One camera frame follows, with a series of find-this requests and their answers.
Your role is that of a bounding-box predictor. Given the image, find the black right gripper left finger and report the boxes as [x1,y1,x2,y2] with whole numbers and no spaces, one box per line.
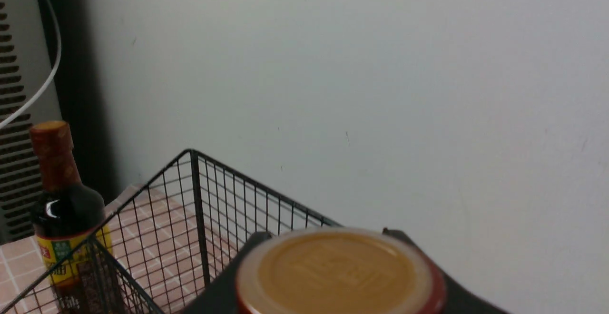
[183,232,273,314]

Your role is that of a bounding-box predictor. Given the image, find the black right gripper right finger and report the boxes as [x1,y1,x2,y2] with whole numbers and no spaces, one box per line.
[383,228,508,314]

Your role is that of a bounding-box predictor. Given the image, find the soy sauce bottle red label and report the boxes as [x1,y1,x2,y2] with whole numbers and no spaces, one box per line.
[235,226,447,314]

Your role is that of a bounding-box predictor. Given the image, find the dark soy sauce bottle brown label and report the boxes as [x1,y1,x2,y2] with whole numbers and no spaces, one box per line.
[29,120,126,314]

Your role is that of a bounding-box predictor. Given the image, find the pink checkered tablecloth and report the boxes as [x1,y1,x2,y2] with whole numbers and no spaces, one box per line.
[1,189,244,314]

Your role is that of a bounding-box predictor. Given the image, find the grey vented appliance panel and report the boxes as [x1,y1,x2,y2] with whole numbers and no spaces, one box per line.
[0,0,61,243]

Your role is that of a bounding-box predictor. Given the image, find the black wire mesh shelf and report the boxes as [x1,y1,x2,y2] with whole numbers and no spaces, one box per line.
[1,149,337,314]

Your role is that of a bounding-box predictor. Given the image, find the white cable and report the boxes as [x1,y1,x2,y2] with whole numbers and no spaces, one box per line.
[0,0,62,129]

